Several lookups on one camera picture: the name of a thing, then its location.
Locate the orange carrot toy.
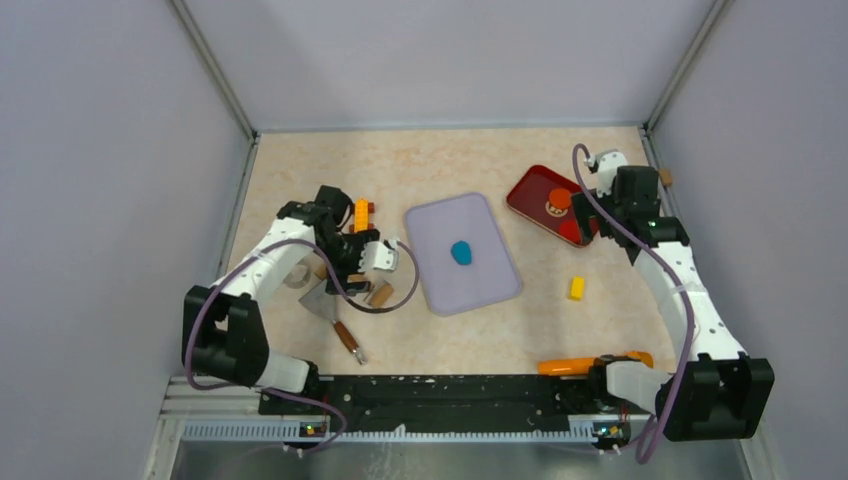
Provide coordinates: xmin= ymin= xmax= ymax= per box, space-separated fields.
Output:
xmin=537 ymin=351 xmax=654 ymax=377

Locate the wooden rolling pin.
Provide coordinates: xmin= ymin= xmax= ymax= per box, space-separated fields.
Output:
xmin=314 ymin=263 xmax=394 ymax=308

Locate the yellow block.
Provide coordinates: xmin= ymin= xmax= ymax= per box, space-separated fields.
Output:
xmin=568 ymin=276 xmax=585 ymax=301

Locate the blue dough piece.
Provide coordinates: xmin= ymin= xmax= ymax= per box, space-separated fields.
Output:
xmin=450 ymin=240 xmax=473 ymax=266

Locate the small wooden block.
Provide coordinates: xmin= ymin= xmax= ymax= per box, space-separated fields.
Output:
xmin=658 ymin=168 xmax=673 ymax=188

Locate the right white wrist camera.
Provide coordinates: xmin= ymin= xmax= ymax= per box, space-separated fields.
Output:
xmin=584 ymin=150 xmax=629 ymax=197

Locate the red dough disc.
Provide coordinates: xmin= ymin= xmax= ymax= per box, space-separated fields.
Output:
xmin=558 ymin=220 xmax=583 ymax=244

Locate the orange dough disc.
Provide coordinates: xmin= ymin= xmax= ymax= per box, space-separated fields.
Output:
xmin=547 ymin=188 xmax=572 ymax=210

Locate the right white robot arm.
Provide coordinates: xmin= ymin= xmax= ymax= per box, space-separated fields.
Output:
xmin=573 ymin=162 xmax=775 ymax=441

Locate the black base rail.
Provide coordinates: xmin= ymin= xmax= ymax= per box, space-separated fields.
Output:
xmin=258 ymin=374 xmax=640 ymax=433

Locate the lavender plastic tray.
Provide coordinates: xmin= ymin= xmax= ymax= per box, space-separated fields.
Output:
xmin=404 ymin=192 xmax=522 ymax=316

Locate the metal scraper wooden handle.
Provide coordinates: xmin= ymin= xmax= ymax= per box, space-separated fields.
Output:
xmin=299 ymin=280 xmax=367 ymax=365

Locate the orange toy car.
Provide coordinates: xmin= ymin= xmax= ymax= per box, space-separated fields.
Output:
xmin=349 ymin=198 xmax=375 ymax=233

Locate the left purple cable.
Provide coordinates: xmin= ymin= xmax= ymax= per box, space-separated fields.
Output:
xmin=184 ymin=238 xmax=421 ymax=454

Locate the round metal cutter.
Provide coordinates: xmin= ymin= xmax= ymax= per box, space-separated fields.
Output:
xmin=283 ymin=262 xmax=313 ymax=289

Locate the red plate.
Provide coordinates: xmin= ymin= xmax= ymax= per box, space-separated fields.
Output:
xmin=506 ymin=164 xmax=597 ymax=248

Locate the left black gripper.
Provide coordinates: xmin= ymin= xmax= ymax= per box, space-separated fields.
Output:
xmin=315 ymin=229 xmax=380 ymax=295

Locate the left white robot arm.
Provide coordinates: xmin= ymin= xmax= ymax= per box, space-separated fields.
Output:
xmin=181 ymin=185 xmax=398 ymax=414

